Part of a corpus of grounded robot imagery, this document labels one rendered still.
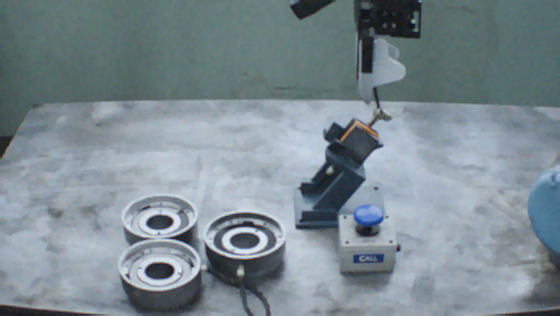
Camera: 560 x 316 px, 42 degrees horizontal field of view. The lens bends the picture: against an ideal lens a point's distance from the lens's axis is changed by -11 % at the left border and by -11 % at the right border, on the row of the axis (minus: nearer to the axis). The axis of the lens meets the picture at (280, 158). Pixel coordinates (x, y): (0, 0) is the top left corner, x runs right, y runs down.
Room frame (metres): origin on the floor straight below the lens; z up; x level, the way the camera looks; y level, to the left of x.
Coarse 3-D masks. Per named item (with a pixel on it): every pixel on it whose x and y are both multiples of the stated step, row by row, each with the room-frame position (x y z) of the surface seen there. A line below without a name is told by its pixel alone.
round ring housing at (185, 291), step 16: (160, 240) 0.81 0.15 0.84; (128, 256) 0.79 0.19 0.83; (192, 256) 0.79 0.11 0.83; (128, 272) 0.76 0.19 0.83; (144, 272) 0.76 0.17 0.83; (160, 272) 0.78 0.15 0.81; (176, 272) 0.76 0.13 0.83; (192, 272) 0.76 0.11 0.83; (128, 288) 0.73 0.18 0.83; (144, 288) 0.71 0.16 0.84; (160, 288) 0.72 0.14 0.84; (176, 288) 0.72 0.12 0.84; (192, 288) 0.74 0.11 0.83; (144, 304) 0.72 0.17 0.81; (160, 304) 0.71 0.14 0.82; (176, 304) 0.73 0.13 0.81
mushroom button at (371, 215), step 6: (372, 204) 0.85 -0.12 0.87; (360, 210) 0.84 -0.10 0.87; (366, 210) 0.83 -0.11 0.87; (372, 210) 0.83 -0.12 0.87; (378, 210) 0.83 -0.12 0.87; (354, 216) 0.83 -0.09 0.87; (360, 216) 0.82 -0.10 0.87; (366, 216) 0.82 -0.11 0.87; (372, 216) 0.82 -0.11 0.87; (378, 216) 0.82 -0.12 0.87; (360, 222) 0.82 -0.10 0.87; (366, 222) 0.82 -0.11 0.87; (372, 222) 0.81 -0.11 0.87; (378, 222) 0.82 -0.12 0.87; (366, 228) 0.83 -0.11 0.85
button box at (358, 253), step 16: (352, 224) 0.85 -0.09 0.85; (384, 224) 0.85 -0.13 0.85; (352, 240) 0.81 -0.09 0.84; (368, 240) 0.81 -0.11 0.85; (384, 240) 0.81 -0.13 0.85; (352, 256) 0.80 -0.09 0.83; (368, 256) 0.80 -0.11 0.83; (384, 256) 0.80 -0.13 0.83; (352, 272) 0.80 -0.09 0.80; (368, 272) 0.80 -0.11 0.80; (384, 272) 0.80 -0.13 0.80
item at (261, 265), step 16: (208, 224) 0.85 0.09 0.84; (224, 224) 0.87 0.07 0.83; (272, 224) 0.87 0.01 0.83; (208, 240) 0.83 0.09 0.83; (224, 240) 0.83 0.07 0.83; (240, 240) 0.85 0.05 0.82; (256, 240) 0.85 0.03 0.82; (208, 256) 0.81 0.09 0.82; (224, 256) 0.79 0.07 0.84; (240, 256) 0.78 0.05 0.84; (256, 256) 0.78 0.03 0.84; (272, 256) 0.80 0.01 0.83; (224, 272) 0.80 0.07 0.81; (256, 272) 0.79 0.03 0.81
